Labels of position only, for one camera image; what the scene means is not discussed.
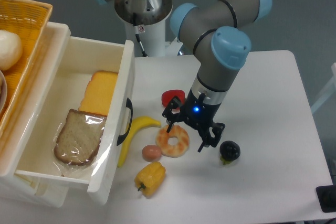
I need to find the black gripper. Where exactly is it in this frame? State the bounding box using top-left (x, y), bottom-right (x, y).
top-left (162, 90), bottom-right (226, 153)

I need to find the brown egg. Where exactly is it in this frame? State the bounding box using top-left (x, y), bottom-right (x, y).
top-left (142, 145), bottom-right (162, 162)

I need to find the yellow bell pepper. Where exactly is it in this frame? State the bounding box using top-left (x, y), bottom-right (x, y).
top-left (134, 161), bottom-right (166, 197)

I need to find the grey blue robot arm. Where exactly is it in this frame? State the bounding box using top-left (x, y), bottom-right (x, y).
top-left (97, 0), bottom-right (272, 147)

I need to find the red bell pepper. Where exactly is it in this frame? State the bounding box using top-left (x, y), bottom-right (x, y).
top-left (161, 89), bottom-right (185, 107)

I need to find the dark purple mangosteen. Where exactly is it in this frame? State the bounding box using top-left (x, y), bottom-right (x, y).
top-left (219, 141), bottom-right (241, 165)

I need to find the yellow banana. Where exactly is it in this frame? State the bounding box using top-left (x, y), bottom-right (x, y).
top-left (117, 116), bottom-right (161, 168)

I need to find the orange cake slice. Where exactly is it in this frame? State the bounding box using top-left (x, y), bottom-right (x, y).
top-left (78, 71), bottom-right (118, 116)

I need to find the wrapped brown bread slice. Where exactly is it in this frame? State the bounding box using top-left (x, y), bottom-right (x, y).
top-left (54, 109), bottom-right (107, 166)

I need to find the white plastic drawer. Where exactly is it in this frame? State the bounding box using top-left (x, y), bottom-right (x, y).
top-left (15, 37), bottom-right (134, 205)

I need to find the black device at edge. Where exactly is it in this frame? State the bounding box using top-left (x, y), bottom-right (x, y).
top-left (316, 185), bottom-right (336, 213)

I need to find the white drawer cabinet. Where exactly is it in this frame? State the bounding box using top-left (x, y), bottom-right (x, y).
top-left (1, 22), bottom-right (70, 207)

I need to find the bowl rim at left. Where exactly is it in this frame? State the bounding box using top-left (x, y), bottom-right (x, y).
top-left (0, 72), bottom-right (7, 113)

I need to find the yellow wicker basket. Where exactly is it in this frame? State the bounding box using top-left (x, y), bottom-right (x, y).
top-left (0, 0), bottom-right (54, 138)

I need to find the white bun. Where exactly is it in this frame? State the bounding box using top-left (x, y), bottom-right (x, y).
top-left (1, 30), bottom-right (23, 71)

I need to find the orange shrimp ring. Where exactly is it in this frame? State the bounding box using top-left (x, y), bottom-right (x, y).
top-left (155, 123), bottom-right (190, 158)

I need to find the black drawer handle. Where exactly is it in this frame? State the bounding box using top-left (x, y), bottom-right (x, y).
top-left (117, 98), bottom-right (133, 146)

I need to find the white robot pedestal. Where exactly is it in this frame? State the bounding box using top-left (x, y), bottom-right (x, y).
top-left (122, 19), bottom-right (184, 58)

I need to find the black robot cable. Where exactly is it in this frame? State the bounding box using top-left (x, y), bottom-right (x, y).
top-left (132, 13), bottom-right (148, 58)

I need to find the white frame at right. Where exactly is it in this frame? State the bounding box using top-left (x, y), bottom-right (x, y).
top-left (310, 63), bottom-right (335, 114)

